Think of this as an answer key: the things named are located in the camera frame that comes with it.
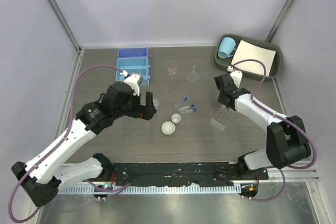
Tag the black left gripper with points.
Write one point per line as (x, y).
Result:
(144, 112)

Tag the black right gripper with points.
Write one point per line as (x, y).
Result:
(219, 99)

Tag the clear acrylic test tube rack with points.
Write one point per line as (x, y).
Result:
(222, 117)

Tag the blue-capped test tube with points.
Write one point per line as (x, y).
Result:
(191, 106)
(180, 102)
(190, 110)

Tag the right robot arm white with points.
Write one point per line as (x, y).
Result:
(286, 138)

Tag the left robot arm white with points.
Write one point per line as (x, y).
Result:
(42, 177)

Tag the small clear glass flask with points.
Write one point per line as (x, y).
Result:
(156, 103)

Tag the white ceramic crucible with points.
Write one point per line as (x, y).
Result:
(176, 118)

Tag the translucent plastic funnel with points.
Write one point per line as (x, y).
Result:
(192, 76)

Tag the light blue mug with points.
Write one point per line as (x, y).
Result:
(226, 48)

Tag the white paper sheet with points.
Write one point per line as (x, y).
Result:
(246, 50)

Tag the clear glass beaker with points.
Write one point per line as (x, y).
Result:
(171, 67)

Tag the blue three-compartment organizer bin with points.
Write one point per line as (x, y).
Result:
(135, 60)

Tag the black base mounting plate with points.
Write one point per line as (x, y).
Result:
(204, 174)

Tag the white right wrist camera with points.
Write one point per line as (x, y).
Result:
(236, 75)

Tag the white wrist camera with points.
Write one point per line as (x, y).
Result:
(236, 75)
(133, 80)

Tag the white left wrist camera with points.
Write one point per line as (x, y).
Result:
(133, 80)

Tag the white slotted cable duct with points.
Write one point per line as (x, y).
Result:
(86, 189)

